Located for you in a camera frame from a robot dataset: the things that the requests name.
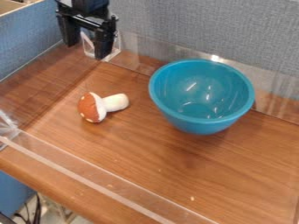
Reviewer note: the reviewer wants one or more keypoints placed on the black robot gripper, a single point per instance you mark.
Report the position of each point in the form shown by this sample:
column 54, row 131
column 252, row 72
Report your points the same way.
column 90, row 14

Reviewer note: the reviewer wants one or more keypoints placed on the blue plastic bowl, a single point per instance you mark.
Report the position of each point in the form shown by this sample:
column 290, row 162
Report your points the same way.
column 202, row 95

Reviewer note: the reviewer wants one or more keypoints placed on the plush mushroom toy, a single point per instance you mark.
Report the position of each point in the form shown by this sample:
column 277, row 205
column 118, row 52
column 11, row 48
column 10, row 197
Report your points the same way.
column 94, row 107

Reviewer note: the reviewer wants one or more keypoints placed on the clear acrylic front barrier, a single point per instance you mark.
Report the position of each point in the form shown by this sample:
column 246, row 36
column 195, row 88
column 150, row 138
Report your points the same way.
column 131, row 195

